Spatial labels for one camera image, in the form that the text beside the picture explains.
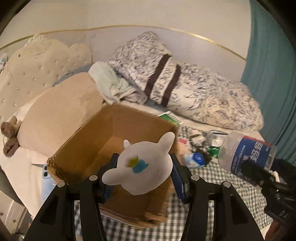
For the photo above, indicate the small blue packet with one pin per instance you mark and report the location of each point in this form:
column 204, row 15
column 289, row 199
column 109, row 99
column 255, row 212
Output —
column 194, row 160

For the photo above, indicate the light green fleece blanket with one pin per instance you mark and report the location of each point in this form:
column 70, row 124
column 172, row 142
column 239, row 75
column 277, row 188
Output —
column 111, row 86

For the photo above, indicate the teal curtain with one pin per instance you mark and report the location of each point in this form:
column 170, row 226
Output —
column 270, row 76

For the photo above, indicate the red white snack pouch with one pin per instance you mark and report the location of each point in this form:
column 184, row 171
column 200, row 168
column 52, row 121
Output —
column 183, row 141

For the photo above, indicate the brown cardboard box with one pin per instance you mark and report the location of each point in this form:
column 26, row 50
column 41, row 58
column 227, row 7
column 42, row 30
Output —
column 93, row 145

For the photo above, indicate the brown plush toy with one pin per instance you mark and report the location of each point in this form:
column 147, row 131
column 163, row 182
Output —
column 10, row 130

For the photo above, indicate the green white medicine box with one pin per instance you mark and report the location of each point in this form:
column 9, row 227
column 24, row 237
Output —
column 171, row 117

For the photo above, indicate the green snack packet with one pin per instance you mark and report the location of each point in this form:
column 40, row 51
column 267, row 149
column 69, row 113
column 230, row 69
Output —
column 214, row 151

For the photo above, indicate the clear water bottle blue label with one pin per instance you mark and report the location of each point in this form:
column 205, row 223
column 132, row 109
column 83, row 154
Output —
column 237, row 148

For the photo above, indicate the cream tufted headboard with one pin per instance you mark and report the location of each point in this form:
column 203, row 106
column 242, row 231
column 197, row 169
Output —
column 35, row 67

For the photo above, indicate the floral patterned duvet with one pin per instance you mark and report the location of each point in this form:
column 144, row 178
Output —
column 189, row 90

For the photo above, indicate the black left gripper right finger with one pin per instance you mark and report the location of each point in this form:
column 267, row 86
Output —
column 203, row 206

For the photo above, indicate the blue smartphone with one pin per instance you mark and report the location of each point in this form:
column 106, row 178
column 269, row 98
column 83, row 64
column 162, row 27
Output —
column 48, row 183

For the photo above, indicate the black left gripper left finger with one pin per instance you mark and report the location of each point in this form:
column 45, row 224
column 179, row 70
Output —
column 55, row 219

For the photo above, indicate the white bunny figurine toy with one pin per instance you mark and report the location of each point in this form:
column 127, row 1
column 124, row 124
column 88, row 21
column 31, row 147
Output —
column 143, row 166

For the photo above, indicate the navy tissue paper pack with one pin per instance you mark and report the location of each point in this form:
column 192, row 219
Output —
column 215, row 138

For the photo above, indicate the beige pillow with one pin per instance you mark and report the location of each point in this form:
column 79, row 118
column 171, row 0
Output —
column 58, row 113

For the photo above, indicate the crumpled white tissue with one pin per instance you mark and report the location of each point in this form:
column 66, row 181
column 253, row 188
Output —
column 197, row 139

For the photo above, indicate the green checkered bed sheet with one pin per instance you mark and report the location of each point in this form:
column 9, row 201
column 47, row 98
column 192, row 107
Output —
column 245, row 201

